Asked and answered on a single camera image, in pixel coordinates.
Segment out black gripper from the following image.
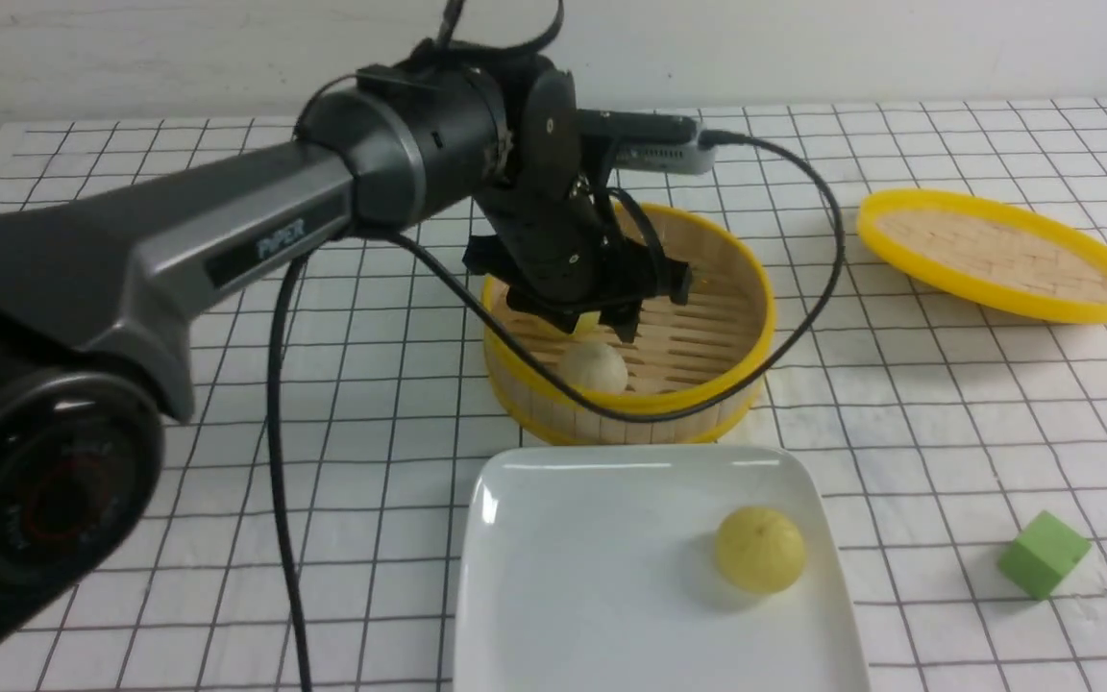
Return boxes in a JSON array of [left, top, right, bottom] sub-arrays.
[[464, 185, 693, 343]]

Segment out white steamed bun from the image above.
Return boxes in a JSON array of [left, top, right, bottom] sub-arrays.
[[556, 341, 629, 394]]

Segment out yellow steamed bun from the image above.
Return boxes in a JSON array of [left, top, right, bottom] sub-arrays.
[[713, 507, 807, 596], [571, 311, 601, 340]]

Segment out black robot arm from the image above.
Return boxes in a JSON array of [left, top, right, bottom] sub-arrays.
[[0, 40, 693, 643]]

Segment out white square plate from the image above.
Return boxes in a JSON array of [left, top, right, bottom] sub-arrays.
[[453, 444, 871, 691]]

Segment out yellow bamboo steamer basket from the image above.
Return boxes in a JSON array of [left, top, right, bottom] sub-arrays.
[[482, 202, 777, 447]]

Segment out yellow bamboo steamer lid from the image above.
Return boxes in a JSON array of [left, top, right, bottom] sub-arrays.
[[856, 188, 1107, 324]]

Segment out green cube block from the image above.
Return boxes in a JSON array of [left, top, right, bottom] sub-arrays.
[[996, 512, 1093, 602]]

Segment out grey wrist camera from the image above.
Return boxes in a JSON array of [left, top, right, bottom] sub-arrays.
[[577, 109, 715, 179]]

